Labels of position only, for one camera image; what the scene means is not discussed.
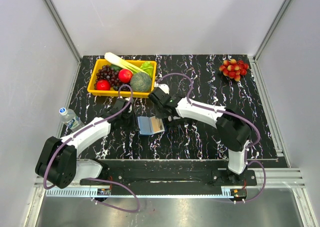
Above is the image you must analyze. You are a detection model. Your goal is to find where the white daikon radish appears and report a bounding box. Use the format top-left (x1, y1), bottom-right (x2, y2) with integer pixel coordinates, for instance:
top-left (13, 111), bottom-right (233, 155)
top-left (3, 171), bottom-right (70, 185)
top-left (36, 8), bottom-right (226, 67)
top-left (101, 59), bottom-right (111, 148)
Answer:
top-left (104, 52), bottom-right (145, 73)

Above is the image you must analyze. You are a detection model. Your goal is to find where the yellow plastic bin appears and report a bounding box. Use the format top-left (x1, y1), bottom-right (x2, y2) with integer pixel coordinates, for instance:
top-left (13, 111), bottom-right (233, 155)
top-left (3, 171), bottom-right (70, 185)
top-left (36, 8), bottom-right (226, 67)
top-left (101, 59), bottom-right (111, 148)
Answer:
top-left (87, 58), bottom-right (158, 99)

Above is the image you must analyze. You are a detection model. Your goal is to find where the red apple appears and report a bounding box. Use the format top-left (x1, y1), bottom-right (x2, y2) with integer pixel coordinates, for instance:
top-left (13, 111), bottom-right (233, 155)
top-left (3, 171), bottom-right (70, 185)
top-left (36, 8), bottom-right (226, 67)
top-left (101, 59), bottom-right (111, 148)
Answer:
top-left (118, 69), bottom-right (133, 84)
top-left (95, 79), bottom-right (111, 91)

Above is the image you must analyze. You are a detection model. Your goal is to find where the purple grape bunch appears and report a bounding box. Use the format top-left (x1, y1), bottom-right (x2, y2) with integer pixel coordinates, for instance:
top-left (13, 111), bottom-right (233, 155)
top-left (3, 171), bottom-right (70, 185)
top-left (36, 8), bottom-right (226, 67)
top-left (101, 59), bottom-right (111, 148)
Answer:
top-left (95, 65), bottom-right (121, 87)

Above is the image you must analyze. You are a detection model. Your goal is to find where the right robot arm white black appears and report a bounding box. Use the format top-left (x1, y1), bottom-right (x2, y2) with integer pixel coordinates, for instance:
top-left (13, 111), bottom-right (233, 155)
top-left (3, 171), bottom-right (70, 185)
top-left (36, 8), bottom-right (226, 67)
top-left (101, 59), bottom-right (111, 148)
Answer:
top-left (148, 87), bottom-right (252, 185)

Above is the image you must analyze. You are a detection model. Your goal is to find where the green cantaloupe melon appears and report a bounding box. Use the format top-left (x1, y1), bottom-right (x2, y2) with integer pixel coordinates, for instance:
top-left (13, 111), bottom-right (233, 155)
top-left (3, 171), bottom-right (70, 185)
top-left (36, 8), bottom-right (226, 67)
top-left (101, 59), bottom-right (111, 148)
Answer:
top-left (130, 72), bottom-right (152, 93)

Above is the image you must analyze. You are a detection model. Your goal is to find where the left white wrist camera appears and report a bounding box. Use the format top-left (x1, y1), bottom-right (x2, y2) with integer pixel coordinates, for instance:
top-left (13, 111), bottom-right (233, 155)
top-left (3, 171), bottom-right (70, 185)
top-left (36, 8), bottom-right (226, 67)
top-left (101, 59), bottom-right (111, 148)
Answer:
top-left (125, 97), bottom-right (134, 113)

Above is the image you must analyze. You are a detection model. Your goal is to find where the red apple lower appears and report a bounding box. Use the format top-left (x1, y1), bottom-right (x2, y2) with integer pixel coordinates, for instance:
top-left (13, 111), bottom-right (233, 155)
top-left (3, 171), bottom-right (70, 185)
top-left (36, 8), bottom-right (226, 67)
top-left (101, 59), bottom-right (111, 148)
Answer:
top-left (95, 79), bottom-right (111, 91)

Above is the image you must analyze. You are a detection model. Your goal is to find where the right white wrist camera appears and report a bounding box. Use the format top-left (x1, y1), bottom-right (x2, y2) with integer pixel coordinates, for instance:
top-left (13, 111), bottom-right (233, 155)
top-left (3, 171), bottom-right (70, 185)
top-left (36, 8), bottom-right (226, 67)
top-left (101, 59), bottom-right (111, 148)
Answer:
top-left (154, 83), bottom-right (170, 94)

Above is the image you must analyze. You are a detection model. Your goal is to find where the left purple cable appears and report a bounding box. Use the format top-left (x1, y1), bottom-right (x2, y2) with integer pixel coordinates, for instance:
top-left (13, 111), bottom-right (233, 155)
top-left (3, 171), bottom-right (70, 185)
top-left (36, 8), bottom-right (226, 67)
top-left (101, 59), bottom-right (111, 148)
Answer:
top-left (43, 83), bottom-right (141, 212)

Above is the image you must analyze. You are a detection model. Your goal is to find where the clear water bottle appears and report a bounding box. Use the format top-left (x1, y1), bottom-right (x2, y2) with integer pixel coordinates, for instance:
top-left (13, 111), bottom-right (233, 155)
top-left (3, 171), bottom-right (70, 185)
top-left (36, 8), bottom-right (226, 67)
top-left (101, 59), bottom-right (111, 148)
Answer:
top-left (59, 107), bottom-right (85, 132)

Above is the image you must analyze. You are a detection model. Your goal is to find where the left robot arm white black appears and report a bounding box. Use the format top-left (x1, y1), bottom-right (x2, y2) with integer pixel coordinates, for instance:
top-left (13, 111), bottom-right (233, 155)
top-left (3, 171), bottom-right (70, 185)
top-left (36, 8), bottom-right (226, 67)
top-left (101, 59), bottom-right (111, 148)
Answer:
top-left (35, 97), bottom-right (134, 190)

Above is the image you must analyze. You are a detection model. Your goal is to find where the black card tray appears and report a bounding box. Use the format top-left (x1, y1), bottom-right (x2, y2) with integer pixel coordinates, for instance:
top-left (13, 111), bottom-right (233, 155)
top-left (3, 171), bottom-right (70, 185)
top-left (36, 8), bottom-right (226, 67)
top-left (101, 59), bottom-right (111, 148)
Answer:
top-left (164, 115), bottom-right (198, 127)

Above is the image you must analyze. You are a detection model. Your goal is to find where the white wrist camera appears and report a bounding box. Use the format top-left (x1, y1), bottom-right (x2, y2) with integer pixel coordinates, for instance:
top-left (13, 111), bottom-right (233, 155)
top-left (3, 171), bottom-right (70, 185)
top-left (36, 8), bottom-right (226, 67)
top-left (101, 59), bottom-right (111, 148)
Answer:
top-left (154, 83), bottom-right (170, 94)
top-left (125, 97), bottom-right (134, 113)

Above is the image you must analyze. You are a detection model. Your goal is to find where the green avocado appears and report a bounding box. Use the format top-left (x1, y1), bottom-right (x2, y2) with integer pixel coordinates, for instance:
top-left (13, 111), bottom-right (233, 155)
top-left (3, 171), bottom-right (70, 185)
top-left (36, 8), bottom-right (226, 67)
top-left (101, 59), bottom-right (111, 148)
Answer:
top-left (110, 64), bottom-right (122, 71)

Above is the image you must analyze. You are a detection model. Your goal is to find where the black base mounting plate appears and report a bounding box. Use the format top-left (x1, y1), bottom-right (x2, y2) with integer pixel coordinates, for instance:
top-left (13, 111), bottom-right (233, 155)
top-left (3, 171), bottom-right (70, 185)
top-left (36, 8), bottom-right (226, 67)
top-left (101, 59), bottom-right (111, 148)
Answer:
top-left (79, 159), bottom-right (258, 197)

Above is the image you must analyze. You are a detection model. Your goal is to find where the red lychee bunch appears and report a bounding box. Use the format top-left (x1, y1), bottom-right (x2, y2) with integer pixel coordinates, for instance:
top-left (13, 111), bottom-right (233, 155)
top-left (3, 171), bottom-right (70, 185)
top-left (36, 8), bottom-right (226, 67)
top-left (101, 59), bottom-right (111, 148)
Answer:
top-left (218, 59), bottom-right (250, 82)

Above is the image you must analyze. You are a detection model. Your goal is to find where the green lettuce leaf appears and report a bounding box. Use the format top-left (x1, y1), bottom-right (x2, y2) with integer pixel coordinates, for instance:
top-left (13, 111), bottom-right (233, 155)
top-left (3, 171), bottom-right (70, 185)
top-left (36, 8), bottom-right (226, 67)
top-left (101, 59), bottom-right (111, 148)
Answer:
top-left (140, 61), bottom-right (154, 77)

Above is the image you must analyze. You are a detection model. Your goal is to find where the dark blue grape bunch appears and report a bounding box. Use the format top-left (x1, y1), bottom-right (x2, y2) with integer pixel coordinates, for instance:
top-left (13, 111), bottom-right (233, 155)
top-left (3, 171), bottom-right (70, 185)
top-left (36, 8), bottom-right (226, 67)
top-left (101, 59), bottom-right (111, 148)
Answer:
top-left (112, 82), bottom-right (131, 92)

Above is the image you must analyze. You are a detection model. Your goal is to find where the red apple upper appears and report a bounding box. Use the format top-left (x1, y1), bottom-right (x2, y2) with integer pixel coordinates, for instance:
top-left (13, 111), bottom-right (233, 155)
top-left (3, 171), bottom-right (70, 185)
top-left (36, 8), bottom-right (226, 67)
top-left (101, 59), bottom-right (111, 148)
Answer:
top-left (118, 69), bottom-right (133, 84)

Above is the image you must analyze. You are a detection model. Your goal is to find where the blue card holder wallet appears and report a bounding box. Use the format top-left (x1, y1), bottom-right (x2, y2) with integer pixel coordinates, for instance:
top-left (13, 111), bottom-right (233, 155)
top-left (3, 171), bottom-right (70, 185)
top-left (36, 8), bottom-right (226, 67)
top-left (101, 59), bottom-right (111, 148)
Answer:
top-left (137, 116), bottom-right (156, 136)

